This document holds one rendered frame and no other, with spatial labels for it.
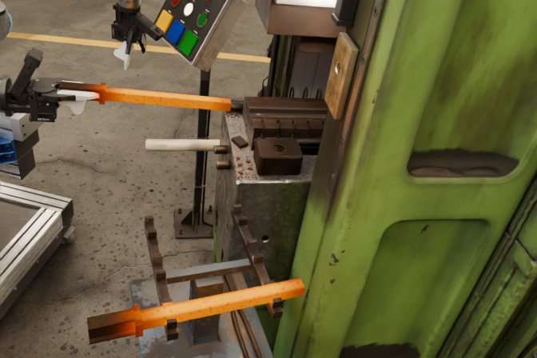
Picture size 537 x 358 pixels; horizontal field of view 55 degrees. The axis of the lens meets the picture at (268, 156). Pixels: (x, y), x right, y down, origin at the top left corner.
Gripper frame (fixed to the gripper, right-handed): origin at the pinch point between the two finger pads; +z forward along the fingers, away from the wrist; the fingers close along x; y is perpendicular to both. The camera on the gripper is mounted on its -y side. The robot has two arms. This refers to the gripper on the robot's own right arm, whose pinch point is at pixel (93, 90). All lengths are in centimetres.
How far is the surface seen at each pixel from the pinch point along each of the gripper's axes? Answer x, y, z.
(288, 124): -8, 12, 52
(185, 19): -67, 6, 25
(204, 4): -64, -1, 31
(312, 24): -6, -19, 52
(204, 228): -68, 110, 41
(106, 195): -95, 113, -6
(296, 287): 47, 17, 44
